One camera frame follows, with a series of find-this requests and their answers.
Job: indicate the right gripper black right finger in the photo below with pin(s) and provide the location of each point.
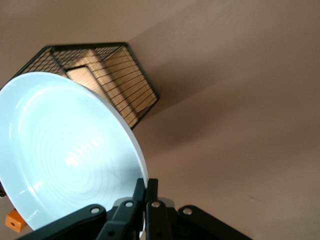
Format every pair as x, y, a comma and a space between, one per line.
160, 222

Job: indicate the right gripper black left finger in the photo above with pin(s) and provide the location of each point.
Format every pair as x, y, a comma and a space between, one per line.
120, 220

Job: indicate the light blue round plate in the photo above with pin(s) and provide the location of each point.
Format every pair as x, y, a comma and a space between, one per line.
65, 155

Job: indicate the orange button box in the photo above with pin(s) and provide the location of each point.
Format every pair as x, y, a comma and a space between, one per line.
15, 221

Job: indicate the wooden board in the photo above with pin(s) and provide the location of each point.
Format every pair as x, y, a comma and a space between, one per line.
120, 82

